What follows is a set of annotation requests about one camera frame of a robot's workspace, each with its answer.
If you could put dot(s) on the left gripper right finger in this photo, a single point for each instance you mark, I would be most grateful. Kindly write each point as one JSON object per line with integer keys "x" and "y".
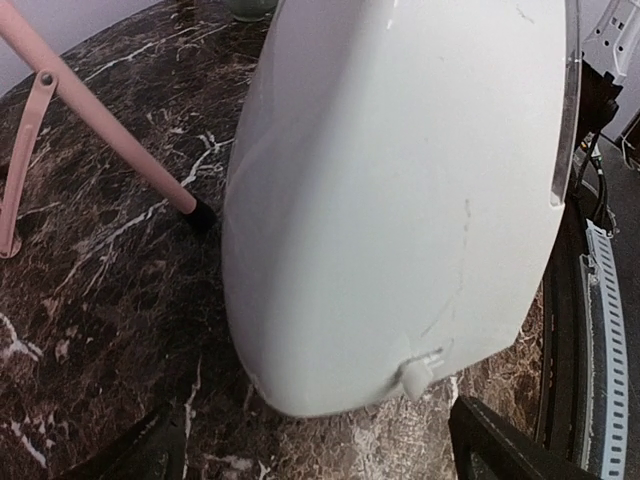
{"x": 488, "y": 446}

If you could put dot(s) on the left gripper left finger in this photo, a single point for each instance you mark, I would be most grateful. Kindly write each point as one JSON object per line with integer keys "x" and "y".
{"x": 153, "y": 448}

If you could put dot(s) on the white metronome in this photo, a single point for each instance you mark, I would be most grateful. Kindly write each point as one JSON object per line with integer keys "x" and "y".
{"x": 394, "y": 192}

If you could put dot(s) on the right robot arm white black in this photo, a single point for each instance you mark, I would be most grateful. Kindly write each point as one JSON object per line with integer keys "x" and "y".
{"x": 609, "y": 34}

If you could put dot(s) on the pale green ceramic bowl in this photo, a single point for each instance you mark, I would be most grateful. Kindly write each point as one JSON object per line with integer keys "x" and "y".
{"x": 251, "y": 10}

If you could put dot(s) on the black front rail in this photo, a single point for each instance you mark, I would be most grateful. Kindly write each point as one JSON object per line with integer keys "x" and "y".
{"x": 560, "y": 350}

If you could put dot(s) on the grey slotted cable duct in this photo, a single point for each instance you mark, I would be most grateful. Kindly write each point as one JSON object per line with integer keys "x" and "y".
{"x": 608, "y": 315}

